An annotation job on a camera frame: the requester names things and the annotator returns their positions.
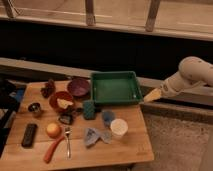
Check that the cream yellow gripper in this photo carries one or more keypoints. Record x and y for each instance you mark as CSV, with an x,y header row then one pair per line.
x,y
155,94

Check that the yellow orange apple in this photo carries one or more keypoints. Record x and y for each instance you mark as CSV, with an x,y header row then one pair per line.
x,y
53,130

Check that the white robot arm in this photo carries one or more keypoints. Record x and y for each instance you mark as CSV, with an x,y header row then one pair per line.
x,y
192,72

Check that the purple bowl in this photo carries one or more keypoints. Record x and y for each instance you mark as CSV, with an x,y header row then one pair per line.
x,y
78,87

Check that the green plastic tray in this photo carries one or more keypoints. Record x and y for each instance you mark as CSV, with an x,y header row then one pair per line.
x,y
115,88

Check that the white plastic cup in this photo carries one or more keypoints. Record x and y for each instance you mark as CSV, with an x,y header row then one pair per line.
x,y
119,128

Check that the small blue cup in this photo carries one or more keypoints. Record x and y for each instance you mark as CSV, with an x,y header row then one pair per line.
x,y
107,117

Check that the crumpled blue cloth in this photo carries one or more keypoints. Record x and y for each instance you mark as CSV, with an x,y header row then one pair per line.
x,y
92,135

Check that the yellow sponge piece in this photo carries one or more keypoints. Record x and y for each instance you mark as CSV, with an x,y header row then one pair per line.
x,y
64,103

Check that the small dark toy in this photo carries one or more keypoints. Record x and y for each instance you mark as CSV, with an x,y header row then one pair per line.
x,y
66,119

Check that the silver fork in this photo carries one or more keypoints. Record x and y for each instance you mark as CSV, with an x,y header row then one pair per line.
x,y
67,135

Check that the dark grape bunch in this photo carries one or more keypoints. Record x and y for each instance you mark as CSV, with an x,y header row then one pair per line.
x,y
48,89

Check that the orange carrot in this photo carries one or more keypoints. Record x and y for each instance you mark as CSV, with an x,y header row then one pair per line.
x,y
49,153

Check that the small metal cup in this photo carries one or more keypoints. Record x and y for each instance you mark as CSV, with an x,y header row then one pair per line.
x,y
35,109

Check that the black remote control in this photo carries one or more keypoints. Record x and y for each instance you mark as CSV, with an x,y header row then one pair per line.
x,y
29,135

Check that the dark chair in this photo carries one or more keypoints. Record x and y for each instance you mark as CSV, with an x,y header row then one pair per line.
x,y
10,98

